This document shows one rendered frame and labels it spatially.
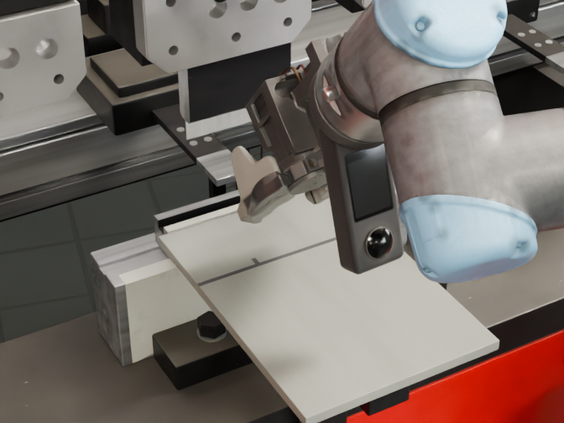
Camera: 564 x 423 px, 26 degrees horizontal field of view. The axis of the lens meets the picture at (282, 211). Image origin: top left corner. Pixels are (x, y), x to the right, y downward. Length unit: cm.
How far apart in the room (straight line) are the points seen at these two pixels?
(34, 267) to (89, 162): 143
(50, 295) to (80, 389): 154
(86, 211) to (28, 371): 176
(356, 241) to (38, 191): 52
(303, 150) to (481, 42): 22
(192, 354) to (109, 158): 31
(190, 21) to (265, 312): 24
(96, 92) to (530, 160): 65
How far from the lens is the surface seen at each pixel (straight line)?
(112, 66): 130
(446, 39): 73
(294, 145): 91
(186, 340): 113
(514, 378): 128
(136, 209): 290
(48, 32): 93
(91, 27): 147
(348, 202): 89
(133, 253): 113
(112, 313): 113
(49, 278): 272
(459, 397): 124
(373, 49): 77
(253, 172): 99
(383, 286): 104
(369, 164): 90
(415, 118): 74
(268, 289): 103
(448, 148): 73
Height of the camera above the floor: 164
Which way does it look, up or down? 35 degrees down
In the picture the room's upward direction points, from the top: straight up
